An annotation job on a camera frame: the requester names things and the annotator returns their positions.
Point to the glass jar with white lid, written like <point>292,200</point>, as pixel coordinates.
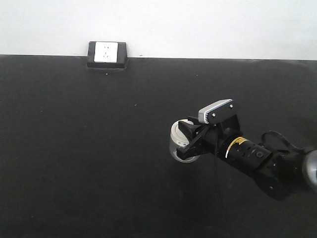
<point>178,140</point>

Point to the white socket in black housing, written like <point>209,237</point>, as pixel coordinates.
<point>107,55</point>

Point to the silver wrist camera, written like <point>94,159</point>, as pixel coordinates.
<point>216,112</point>

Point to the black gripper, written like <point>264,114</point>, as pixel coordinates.
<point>208,138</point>

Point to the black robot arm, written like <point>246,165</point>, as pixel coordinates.
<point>279,173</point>

